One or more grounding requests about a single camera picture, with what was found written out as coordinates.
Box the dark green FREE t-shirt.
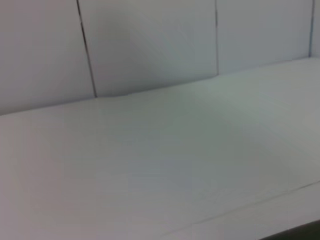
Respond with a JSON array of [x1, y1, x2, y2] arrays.
[[259, 219, 320, 240]]

